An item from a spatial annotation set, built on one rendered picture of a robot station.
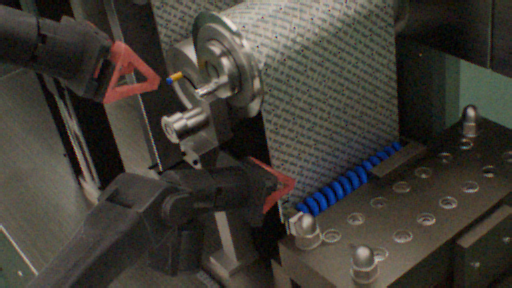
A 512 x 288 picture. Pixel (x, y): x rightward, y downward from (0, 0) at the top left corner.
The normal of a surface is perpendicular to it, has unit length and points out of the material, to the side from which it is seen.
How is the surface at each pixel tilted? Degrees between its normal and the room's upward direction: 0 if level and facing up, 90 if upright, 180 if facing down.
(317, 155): 90
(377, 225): 0
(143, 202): 4
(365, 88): 90
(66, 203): 0
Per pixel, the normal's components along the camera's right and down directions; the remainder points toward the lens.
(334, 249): -0.15, -0.80
